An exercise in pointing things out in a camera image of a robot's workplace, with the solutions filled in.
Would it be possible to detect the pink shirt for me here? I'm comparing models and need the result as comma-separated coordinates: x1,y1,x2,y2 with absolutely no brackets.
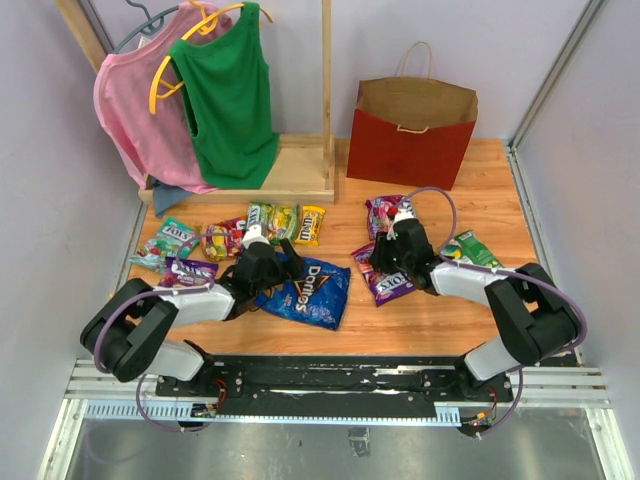
93,2,218,194

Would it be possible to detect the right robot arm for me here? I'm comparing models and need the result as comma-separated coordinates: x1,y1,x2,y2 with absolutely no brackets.
370,218,586,400

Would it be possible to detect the teal hanger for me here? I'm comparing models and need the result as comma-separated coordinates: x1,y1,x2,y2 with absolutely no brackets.
112,0,179,54

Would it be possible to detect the wooden clothes rack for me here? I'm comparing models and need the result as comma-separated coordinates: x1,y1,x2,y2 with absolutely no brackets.
56,1,337,205

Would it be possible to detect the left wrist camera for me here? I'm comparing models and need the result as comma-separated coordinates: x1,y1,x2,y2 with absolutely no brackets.
231,223,269,250

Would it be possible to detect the purple Fox's berries bag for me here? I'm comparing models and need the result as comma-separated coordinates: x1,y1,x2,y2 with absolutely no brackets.
351,242,416,307

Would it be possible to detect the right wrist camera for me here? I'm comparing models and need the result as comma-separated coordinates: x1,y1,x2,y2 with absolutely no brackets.
387,205,416,240

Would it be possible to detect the yellow hanger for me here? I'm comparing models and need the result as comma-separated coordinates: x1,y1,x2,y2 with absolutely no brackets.
148,0,275,115

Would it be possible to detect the orange Fox's fruits candy bag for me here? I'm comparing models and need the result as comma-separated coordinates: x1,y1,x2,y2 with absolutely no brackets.
195,216,247,262

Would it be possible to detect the red paper bag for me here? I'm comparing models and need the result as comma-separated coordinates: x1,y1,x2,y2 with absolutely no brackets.
346,54,478,191

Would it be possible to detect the green candy bag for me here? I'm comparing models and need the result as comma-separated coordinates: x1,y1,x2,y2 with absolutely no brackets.
441,230,503,268

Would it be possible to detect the aluminium rail frame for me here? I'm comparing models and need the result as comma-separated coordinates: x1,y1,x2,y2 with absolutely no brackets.
37,0,640,480

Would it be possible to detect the teal Fox's candy bag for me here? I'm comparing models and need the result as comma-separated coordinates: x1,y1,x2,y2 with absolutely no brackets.
129,218,199,273

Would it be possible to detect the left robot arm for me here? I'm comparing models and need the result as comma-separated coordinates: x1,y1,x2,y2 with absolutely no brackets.
80,240,304,396

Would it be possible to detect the green Fox's spring tea bag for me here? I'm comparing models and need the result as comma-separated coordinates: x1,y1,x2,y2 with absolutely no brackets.
247,202,300,245

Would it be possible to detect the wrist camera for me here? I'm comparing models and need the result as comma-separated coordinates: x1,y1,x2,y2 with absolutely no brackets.
231,223,269,250
387,205,416,240

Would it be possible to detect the yellow M&M's bag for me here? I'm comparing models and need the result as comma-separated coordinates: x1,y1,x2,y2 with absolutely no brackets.
295,205,326,247

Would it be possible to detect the dark blue snack wrapper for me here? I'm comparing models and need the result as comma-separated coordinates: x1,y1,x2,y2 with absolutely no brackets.
255,257,351,331

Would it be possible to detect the purple snack pack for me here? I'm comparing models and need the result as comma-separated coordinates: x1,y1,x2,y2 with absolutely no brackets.
158,257,219,288

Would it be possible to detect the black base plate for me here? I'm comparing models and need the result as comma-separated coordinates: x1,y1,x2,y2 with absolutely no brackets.
156,355,513,419

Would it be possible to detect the green tank top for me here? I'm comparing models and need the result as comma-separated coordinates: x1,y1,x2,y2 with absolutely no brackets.
169,2,279,190

